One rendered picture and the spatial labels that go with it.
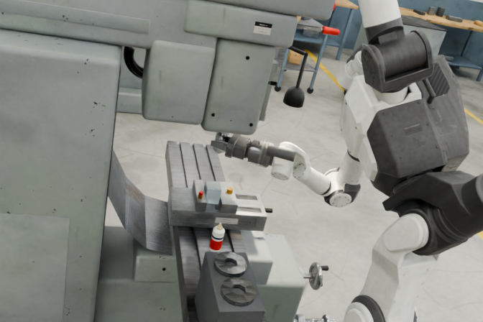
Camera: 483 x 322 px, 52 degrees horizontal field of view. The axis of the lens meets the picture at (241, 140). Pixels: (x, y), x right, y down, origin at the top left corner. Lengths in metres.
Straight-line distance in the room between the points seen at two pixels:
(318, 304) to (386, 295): 1.64
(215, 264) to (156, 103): 0.51
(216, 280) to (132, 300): 0.64
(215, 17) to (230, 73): 0.19
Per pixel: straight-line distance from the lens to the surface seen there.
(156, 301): 1.94
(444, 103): 1.41
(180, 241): 1.73
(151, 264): 1.80
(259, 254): 1.89
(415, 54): 1.29
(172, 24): 1.45
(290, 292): 2.02
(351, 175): 1.76
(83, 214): 1.59
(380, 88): 1.27
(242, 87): 1.55
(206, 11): 1.44
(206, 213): 1.77
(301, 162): 1.77
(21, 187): 1.56
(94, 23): 1.45
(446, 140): 1.37
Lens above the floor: 2.01
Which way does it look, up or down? 26 degrees down
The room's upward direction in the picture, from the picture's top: 13 degrees clockwise
